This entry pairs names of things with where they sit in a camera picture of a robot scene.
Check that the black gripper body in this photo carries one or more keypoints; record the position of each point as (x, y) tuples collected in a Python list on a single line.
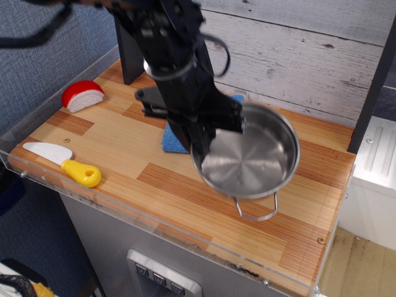
[(189, 94)]

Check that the dark right vertical post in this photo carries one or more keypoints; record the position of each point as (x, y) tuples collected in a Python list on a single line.
[(374, 92)]

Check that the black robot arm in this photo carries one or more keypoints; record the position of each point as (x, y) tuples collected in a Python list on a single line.
[(176, 58)]

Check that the red and white toy sushi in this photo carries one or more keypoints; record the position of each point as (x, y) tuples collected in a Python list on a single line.
[(82, 94)]

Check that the silver dispenser panel with buttons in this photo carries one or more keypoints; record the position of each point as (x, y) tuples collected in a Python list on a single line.
[(152, 278)]

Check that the white toy knife yellow handle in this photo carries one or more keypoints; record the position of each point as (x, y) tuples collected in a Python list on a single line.
[(83, 174)]

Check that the yellow object at bottom left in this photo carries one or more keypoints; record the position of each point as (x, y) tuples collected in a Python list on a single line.
[(42, 291)]

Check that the white side appliance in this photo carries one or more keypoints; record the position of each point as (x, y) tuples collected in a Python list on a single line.
[(368, 210)]

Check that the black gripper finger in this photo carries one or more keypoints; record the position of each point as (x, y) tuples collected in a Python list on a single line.
[(192, 133)]

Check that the stainless steel pot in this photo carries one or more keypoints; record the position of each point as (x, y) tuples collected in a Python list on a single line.
[(255, 163)]

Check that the dark vertical post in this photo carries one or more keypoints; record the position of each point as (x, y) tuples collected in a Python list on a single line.
[(374, 92), (132, 61)]

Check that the clear acrylic table guard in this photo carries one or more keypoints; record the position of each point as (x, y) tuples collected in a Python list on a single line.
[(156, 203)]

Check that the dark left vertical post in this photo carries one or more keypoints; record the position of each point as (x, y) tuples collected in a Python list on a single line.
[(132, 61)]

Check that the blue towel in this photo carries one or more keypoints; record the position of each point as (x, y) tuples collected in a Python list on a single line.
[(171, 144)]

